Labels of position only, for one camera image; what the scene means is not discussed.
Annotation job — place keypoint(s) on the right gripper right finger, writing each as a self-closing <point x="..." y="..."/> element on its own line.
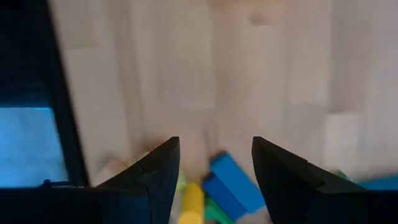
<point x="280" y="174"/>

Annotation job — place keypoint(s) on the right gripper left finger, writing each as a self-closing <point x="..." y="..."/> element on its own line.
<point x="161" y="174"/>

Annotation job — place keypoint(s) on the light green rectangular block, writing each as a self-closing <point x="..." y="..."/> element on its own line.
<point x="181" y="182"/>

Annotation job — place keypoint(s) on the yellow short cylinder block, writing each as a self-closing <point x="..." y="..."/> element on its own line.
<point x="192" y="205"/>

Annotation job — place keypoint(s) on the light blue large block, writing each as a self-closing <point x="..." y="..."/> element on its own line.
<point x="236" y="180"/>

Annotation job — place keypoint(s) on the dark blue large block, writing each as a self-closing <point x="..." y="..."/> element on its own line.
<point x="222" y="196"/>

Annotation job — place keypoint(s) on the green arch block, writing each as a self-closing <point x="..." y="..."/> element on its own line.
<point x="216" y="214"/>

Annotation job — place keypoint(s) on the blue short block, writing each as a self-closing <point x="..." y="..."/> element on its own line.
<point x="379" y="183"/>

